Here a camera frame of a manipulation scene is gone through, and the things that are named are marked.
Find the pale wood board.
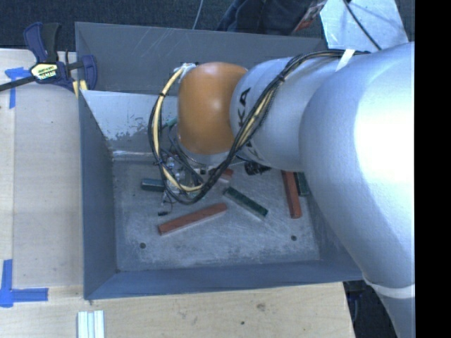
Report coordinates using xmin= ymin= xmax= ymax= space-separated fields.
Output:
xmin=12 ymin=82 xmax=85 ymax=290

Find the grey metal bin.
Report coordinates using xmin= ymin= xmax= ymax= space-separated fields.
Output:
xmin=74 ymin=21 xmax=364 ymax=301

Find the person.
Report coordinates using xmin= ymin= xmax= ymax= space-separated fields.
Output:
xmin=216 ymin=0 xmax=342 ymax=37

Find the long red-brown flat block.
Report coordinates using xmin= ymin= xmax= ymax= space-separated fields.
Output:
xmin=157 ymin=202 xmax=228 ymax=237

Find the dark green flat block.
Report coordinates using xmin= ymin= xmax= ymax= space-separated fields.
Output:
xmin=295 ymin=171 xmax=311 ymax=198
xmin=140 ymin=177 xmax=166 ymax=193
xmin=222 ymin=186 xmax=269 ymax=222

